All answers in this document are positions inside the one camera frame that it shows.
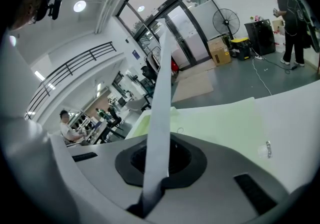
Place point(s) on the black yellow toolbox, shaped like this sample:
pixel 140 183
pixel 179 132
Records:
pixel 241 48

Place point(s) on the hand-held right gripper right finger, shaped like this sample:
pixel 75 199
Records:
pixel 220 183

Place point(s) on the black standing fan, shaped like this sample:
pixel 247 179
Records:
pixel 226 21

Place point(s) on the cardboard box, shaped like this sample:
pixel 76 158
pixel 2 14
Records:
pixel 220 54

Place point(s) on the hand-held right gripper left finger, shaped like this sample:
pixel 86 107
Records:
pixel 100 168

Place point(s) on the glass entrance door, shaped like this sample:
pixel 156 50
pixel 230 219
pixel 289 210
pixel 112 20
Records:
pixel 190 25

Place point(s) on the white power strip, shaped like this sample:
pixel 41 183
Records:
pixel 259 57

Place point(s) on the pink flowers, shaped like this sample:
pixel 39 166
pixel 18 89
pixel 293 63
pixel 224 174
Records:
pixel 256 18

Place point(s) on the black balcony railing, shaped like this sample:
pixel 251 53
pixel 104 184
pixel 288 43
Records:
pixel 68 68

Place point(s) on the gray table black legs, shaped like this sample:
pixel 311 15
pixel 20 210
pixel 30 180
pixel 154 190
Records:
pixel 96 130

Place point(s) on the black office chair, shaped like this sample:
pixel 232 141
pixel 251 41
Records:
pixel 148 73

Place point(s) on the black cabinet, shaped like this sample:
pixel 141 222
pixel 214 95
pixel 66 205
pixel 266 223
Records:
pixel 260 35

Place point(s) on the round ceiling light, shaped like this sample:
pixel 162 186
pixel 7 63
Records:
pixel 12 40
pixel 80 6

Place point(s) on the clothes rack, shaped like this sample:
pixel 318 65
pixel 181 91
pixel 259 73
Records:
pixel 153 60

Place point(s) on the blue wall sign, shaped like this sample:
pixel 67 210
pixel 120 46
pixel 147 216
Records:
pixel 136 55

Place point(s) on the person's face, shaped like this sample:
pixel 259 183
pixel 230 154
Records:
pixel 22 21

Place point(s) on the white chair black legs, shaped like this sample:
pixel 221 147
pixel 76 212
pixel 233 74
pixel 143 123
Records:
pixel 136 104

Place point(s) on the red bag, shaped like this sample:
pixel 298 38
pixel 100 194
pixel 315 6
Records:
pixel 175 64

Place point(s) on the brown floor mat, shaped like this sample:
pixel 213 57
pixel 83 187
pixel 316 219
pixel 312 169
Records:
pixel 200 68
pixel 192 88

